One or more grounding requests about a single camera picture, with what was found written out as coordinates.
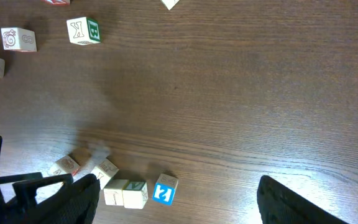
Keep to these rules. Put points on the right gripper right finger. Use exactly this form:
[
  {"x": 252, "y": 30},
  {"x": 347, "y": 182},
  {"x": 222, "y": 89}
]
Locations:
[{"x": 280, "y": 205}]

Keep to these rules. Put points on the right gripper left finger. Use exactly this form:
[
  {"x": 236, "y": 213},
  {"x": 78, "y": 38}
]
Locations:
[{"x": 75, "y": 204}]

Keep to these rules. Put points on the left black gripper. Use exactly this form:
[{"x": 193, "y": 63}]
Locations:
[{"x": 18, "y": 192}]

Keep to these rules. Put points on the wooden block letter T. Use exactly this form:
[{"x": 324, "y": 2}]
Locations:
[{"x": 113, "y": 192}]

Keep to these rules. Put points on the wooden block number four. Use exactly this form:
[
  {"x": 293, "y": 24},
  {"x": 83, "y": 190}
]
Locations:
[{"x": 65, "y": 165}]

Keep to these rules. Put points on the wooden block number one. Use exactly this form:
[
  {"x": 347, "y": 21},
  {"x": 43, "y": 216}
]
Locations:
[{"x": 104, "y": 172}]

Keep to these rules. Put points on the wooden block letter N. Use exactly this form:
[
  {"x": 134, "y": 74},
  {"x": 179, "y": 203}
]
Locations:
[{"x": 135, "y": 195}]

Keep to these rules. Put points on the wooden block blue two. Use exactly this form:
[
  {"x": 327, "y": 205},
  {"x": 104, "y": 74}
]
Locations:
[{"x": 165, "y": 189}]

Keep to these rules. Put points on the wooden block red bottom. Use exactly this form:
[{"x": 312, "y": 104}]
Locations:
[{"x": 18, "y": 39}]

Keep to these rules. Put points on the plain wooden letter block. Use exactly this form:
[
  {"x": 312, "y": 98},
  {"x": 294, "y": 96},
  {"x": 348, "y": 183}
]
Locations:
[{"x": 83, "y": 31}]

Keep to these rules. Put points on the wooden block red side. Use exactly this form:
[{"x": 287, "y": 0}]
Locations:
[{"x": 58, "y": 2}]

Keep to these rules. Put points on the wooden block green side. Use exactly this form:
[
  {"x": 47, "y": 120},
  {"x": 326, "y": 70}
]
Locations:
[{"x": 169, "y": 4}]

